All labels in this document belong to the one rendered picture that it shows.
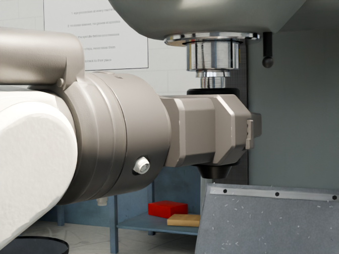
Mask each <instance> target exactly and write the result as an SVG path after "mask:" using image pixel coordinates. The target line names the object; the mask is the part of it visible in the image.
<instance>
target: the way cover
mask: <svg viewBox="0 0 339 254"><path fill-rule="evenodd" d="M241 187H243V188H241ZM214 190H215V191H214ZM213 191H214V193H213ZM215 197H216V198H215ZM232 199H234V200H232ZM238 200H239V201H238ZM327 200H328V202H327ZM237 201H238V202H237ZM227 204H228V205H227ZM225 205H227V206H225ZM242 206H243V208H242ZM317 206H320V207H317ZM329 206H333V207H329ZM235 209H237V210H235ZM247 212H248V213H247ZM262 212H263V213H262ZM213 214H214V216H213ZM250 215H251V217H250ZM280 217H282V218H281V219H280ZM228 221H229V222H228ZM270 223H271V224H270ZM232 225H233V226H234V227H233V226H232ZM298 226H299V227H298ZM212 228H214V229H212ZM331 228H332V229H331ZM297 233H299V234H297ZM238 234H239V235H238ZM262 237H263V238H264V239H263V238H262ZM308 237H309V238H308ZM259 239H260V240H259ZM331 239H332V240H331ZM228 240H229V241H228ZM237 242H238V243H237ZM223 243H224V244H223ZM226 243H227V244H226ZM229 243H231V245H229ZM235 243H237V244H235ZM265 243H266V244H265ZM222 244H223V245H222ZM238 245H239V246H238ZM222 248H224V249H222ZM265 252H266V253H265ZM205 253H206V254H339V190H332V189H314V188H295V187H277V186H272V187H270V186H258V185H239V184H221V183H215V184H214V183H206V187H205V193H204V199H203V205H202V211H201V217H200V223H199V229H198V235H197V241H196V247H195V253H194V254H205Z"/></svg>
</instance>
